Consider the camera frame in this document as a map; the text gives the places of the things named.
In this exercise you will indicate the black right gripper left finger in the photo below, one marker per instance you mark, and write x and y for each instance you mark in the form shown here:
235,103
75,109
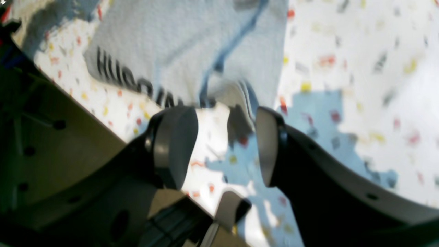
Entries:
109,208

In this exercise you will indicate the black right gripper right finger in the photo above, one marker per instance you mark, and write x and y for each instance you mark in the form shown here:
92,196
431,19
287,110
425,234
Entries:
332,205

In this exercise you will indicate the grey T-shirt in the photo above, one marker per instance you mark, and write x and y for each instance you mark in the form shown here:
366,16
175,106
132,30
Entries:
188,51

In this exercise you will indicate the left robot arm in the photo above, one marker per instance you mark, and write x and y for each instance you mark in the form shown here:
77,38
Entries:
66,181

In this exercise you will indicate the terrazzo patterned tablecloth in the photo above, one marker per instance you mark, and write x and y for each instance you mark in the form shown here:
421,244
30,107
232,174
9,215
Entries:
358,77

